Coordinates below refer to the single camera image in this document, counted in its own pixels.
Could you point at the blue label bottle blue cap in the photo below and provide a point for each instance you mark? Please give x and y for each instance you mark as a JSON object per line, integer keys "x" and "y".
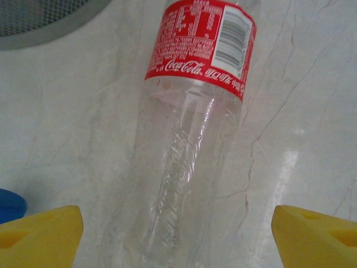
{"x": 11, "y": 205}

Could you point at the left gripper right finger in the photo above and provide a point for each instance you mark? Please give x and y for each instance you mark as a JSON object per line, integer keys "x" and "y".
{"x": 312, "y": 245}

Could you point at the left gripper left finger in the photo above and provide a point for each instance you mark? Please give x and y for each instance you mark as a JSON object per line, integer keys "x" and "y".
{"x": 36, "y": 243}

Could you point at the clear Coca-Cola bottle red cap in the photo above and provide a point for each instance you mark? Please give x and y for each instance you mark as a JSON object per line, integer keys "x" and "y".
{"x": 195, "y": 56}

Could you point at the grey mesh waste bin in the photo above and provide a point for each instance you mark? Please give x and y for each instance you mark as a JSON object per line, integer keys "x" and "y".
{"x": 42, "y": 36}

